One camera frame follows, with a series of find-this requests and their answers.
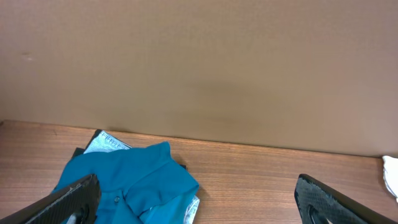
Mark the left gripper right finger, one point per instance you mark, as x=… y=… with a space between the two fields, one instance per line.
x=320 y=204

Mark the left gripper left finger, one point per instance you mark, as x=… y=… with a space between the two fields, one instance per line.
x=80 y=198

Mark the folded light blue jeans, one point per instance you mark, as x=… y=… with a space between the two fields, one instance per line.
x=104 y=142

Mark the dark blue t-shirt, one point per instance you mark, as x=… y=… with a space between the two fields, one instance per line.
x=138 y=185

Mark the white jersey with black lettering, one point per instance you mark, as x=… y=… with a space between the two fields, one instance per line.
x=390 y=174

